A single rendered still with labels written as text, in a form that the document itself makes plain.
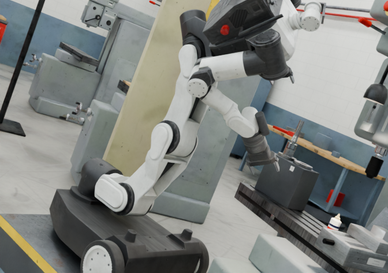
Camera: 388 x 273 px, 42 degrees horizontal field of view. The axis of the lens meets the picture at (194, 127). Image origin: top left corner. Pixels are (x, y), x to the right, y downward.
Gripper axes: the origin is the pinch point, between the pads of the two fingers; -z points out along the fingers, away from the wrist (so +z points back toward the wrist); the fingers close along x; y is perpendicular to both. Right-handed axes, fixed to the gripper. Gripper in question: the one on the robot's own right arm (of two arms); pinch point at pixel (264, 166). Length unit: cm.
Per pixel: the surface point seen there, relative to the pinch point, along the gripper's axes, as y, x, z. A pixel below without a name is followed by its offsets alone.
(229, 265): -41.2, -11.6, -9.3
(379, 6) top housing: 24, 53, 47
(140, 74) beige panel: 107, -93, -3
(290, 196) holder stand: 4.0, 5.6, -22.7
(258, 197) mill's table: 3.6, -8.4, -20.6
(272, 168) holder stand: 18.3, -2.6, -17.8
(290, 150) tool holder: 24.8, 6.4, -14.5
